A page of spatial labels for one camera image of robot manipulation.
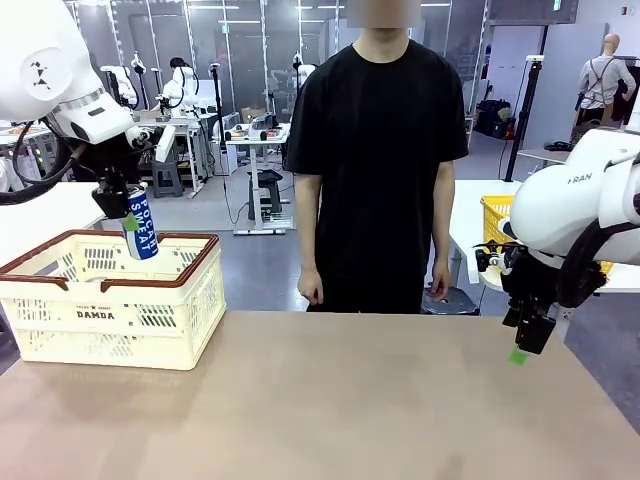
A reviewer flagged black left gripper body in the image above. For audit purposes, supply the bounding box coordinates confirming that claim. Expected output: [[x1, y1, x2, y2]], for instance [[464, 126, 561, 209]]
[[64, 133, 152, 192]]

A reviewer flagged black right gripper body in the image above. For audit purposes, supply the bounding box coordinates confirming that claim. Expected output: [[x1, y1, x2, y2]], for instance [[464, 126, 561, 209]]
[[500, 251, 565, 312]]

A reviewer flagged blue Pocari Sweat can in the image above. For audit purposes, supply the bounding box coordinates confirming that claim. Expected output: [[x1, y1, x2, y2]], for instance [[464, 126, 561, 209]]
[[121, 183, 161, 262]]

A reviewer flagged person's right forearm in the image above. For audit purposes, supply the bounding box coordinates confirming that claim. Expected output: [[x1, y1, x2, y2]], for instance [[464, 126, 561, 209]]
[[293, 170, 322, 275]]

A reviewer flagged person's left forearm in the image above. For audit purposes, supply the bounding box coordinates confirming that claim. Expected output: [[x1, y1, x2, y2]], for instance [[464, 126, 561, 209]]
[[432, 158, 456, 265]]

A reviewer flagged yellow plastic shopping basket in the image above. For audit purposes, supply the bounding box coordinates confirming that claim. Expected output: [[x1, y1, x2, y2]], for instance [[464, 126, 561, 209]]
[[480, 194, 614, 277]]

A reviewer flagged cream basket with brown rim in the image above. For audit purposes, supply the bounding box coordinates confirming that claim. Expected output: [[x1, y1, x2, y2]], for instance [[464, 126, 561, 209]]
[[0, 228, 228, 372]]

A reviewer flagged dark wicker basket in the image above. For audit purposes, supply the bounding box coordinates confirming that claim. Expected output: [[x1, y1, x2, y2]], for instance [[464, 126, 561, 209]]
[[570, 119, 605, 140]]

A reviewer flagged person's left hand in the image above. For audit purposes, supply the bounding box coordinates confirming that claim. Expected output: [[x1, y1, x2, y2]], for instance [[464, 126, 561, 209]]
[[428, 259, 454, 301]]

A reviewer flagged person's right hand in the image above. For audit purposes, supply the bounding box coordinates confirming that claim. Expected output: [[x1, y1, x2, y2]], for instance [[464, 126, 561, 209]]
[[297, 269, 326, 306]]

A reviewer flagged black round stool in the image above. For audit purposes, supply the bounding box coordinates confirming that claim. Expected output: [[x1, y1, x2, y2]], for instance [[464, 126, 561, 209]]
[[423, 286, 482, 317]]

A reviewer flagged grey step stool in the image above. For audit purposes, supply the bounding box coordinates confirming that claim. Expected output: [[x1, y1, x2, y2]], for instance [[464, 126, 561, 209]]
[[150, 159, 185, 200]]

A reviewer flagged white table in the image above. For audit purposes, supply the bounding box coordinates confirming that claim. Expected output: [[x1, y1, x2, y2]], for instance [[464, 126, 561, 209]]
[[0, 180, 109, 246], [447, 178, 640, 294]]

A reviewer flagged white humanoid robot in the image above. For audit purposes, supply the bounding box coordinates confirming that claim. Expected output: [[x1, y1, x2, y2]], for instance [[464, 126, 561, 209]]
[[161, 56, 202, 110]]

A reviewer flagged brown work table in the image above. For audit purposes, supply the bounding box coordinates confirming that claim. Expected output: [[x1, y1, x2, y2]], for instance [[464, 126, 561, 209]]
[[516, 146, 574, 171]]

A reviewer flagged black bag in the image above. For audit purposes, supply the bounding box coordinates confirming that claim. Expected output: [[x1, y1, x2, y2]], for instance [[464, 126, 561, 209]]
[[476, 98, 515, 140]]

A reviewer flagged person in black t-shirt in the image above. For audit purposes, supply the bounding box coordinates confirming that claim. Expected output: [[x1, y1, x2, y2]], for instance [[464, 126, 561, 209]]
[[285, 0, 471, 315]]

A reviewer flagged mannequin with grey apron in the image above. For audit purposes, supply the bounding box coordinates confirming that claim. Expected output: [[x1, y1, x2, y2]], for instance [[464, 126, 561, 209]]
[[573, 33, 638, 127]]

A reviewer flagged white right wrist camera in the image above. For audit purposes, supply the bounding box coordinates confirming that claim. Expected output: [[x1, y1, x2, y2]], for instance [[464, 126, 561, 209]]
[[474, 240, 522, 275]]

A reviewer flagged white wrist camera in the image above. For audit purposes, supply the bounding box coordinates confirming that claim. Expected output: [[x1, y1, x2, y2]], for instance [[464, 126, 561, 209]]
[[130, 124, 178, 165], [474, 240, 522, 275]]

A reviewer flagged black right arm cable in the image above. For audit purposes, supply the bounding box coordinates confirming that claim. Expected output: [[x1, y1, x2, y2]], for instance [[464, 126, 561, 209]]
[[553, 213, 640, 310]]

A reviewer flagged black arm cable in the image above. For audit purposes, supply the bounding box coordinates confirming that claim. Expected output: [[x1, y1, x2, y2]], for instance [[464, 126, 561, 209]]
[[0, 118, 82, 207], [553, 213, 640, 310]]

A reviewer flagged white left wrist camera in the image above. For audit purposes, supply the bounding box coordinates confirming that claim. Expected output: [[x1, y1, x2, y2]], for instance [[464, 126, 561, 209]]
[[130, 124, 178, 165]]

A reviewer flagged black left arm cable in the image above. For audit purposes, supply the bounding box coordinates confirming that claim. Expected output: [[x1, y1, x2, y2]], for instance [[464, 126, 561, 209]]
[[0, 118, 82, 207]]

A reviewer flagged black camera tripod pole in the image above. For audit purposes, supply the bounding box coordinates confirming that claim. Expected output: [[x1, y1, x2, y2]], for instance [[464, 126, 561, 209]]
[[503, 54, 547, 184]]

